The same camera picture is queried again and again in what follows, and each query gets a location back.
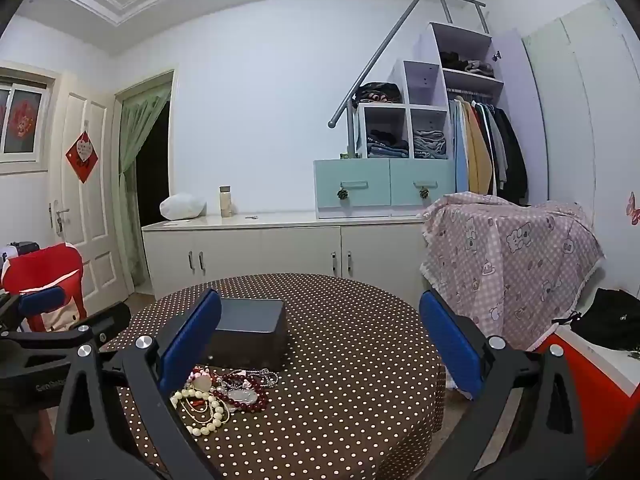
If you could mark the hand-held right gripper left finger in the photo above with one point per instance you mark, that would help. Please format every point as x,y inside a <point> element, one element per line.
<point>192,340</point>

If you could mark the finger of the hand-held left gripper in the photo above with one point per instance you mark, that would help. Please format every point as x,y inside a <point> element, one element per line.
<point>42,302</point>
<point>107,322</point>

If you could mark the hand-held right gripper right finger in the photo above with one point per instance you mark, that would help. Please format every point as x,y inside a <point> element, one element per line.
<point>450,345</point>

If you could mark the pink bear hair clip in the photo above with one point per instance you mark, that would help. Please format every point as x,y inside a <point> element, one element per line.
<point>200,373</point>

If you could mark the grey metal tin box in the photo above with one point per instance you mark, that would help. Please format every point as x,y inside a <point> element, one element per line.
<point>250,330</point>

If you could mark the red cloth covered chair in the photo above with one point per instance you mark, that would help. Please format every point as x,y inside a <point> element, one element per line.
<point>55,265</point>

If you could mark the dark case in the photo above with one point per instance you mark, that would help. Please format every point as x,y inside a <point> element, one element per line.
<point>22,247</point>

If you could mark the pink printed blanket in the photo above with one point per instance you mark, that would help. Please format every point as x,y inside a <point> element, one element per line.
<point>500,260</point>

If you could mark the white panel door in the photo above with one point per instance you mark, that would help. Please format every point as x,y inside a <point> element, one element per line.
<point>100,220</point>

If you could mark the polka dot round table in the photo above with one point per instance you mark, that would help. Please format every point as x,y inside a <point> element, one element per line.
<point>350,385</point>

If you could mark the white low cabinet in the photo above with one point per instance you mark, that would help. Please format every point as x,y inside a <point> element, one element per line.
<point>275,250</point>

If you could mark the white plastic bag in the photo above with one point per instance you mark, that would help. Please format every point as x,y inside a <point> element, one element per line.
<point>182,206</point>

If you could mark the beige bottle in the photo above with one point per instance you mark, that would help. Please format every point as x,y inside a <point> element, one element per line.
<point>226,202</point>

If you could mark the red and white box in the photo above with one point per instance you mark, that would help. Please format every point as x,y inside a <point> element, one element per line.
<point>590,395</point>

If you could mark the red diamond door decoration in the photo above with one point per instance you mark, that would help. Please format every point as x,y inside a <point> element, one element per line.
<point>82,155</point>

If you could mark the pinecone ornament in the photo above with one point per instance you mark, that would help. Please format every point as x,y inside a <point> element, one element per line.
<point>342,193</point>
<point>424,193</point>

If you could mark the black bag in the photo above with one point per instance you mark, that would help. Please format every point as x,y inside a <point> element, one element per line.
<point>610,317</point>

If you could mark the green curtain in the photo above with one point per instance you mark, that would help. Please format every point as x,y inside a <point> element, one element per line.
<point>131,160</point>

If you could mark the red paper-cut window sticker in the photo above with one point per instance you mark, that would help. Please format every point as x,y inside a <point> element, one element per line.
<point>20,120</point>

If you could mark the white framed window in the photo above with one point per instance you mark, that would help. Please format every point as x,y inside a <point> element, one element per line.
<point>42,110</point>

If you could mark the teal drawer unit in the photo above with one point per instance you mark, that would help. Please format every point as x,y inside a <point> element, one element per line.
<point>350,175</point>

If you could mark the row of hanging clothes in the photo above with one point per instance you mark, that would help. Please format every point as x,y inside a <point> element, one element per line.
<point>480,150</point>

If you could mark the grey folded clothes pile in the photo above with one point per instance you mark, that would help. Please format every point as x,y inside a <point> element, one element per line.
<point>429,144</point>

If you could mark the folded jeans pile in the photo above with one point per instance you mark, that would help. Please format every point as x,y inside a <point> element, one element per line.
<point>387,147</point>

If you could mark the lavender wardrobe door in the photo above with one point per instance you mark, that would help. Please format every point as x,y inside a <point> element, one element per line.
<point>520,110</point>

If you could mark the white stepped cubby shelf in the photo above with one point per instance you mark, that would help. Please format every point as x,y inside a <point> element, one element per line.
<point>422,85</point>

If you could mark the white panel wardrobe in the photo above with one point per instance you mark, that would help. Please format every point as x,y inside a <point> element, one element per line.
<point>565,110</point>

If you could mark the dark folded clothes pile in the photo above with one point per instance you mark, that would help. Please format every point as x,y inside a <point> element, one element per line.
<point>377,92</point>

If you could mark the dark clothes with grey hat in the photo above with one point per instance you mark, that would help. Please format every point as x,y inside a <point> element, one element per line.
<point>465,64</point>

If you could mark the grey metal handrail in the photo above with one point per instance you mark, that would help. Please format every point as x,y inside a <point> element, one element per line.
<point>380,54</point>

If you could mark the pink butterfly wall sticker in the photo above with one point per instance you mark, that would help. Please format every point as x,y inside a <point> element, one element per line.
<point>632,210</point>

